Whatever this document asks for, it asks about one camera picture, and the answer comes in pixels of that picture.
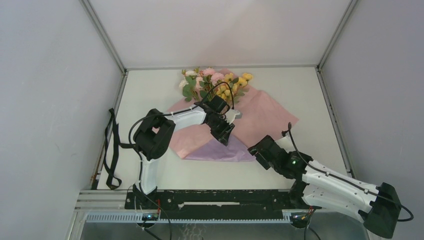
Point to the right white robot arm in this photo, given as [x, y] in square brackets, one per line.
[377, 207]

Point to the white slotted cable duct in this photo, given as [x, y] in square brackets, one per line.
[132, 217]

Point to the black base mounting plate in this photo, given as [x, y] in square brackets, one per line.
[239, 204]

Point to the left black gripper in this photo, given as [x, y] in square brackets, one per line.
[223, 135]

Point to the pink wrapping paper sheet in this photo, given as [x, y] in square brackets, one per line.
[261, 115]

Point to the pink rose stem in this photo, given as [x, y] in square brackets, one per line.
[215, 78]

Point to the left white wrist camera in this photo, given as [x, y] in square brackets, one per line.
[232, 115]

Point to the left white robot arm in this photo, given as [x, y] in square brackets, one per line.
[154, 133]

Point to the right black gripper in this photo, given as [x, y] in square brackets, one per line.
[252, 150]

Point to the aluminium frame rail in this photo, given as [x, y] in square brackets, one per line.
[110, 200]

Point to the yellow rose stem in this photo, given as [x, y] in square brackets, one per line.
[235, 86]

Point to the white rose stem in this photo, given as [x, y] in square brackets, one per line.
[190, 84]

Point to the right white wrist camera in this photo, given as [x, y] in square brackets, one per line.
[286, 144]

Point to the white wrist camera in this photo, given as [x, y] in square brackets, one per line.
[232, 115]
[286, 144]

